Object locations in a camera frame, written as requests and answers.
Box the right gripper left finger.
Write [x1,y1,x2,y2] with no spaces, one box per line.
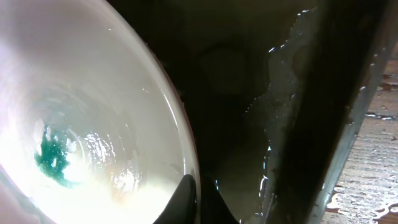
[154,174,197,224]

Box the pinkish white plate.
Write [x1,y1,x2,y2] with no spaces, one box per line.
[1,0,200,223]

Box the large dark serving tray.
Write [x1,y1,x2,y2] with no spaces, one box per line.
[111,0,397,223]

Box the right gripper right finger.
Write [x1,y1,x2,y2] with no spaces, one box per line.
[200,177,239,224]

